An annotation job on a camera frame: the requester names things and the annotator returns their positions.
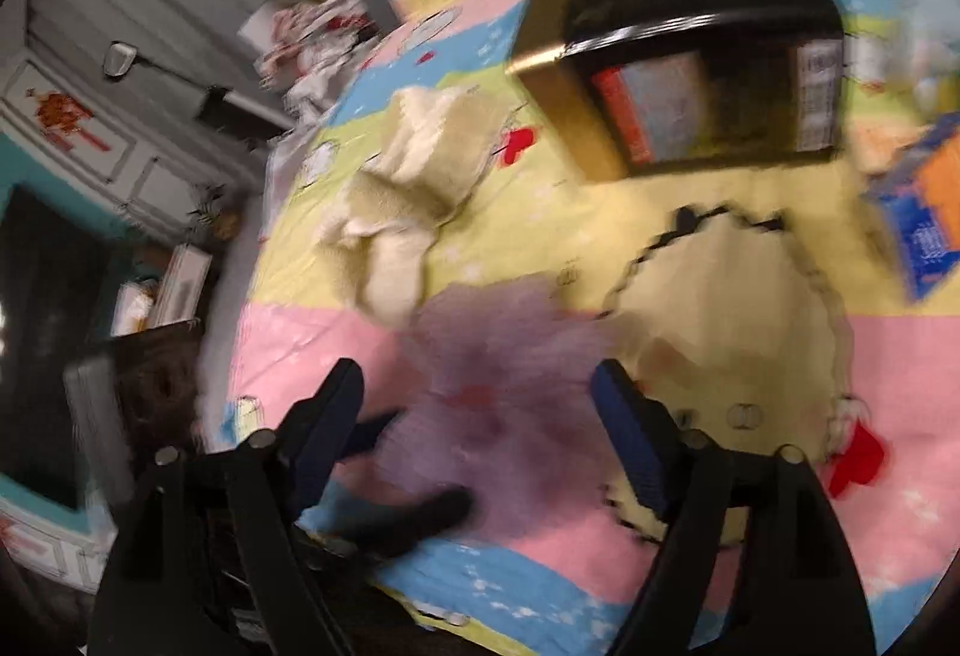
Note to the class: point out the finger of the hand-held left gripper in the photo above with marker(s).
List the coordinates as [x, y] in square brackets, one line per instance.
[431, 519]
[371, 435]

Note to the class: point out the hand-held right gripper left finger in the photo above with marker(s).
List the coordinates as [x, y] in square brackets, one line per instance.
[322, 446]

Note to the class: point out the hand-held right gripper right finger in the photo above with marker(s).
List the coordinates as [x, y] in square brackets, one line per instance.
[637, 446]

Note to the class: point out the purple fluffy cloth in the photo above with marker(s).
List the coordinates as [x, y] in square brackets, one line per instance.
[510, 401]

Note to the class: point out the cream fluffy towel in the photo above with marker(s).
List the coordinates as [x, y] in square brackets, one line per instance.
[405, 198]

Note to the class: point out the dark brown fuzzy object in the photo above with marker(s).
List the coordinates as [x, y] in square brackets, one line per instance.
[161, 393]

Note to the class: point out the cartoon printed blanket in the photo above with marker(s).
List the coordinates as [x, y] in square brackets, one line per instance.
[750, 296]

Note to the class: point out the cardboard boxes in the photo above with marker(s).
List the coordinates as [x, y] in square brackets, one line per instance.
[172, 288]

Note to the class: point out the black television screen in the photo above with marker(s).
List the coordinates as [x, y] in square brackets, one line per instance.
[45, 341]

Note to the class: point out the white cabinet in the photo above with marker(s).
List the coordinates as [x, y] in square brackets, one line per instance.
[150, 168]

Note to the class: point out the black stand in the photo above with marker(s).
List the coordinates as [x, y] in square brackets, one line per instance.
[240, 108]

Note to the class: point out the blue and orange tissue pack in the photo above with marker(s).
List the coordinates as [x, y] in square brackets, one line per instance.
[922, 213]

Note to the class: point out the pile of white red clothes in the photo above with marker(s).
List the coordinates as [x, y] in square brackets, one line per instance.
[315, 48]

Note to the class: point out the red paper decoration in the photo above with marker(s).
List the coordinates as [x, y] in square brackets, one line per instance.
[64, 116]

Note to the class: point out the white cardboard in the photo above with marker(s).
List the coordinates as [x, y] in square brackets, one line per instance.
[262, 26]

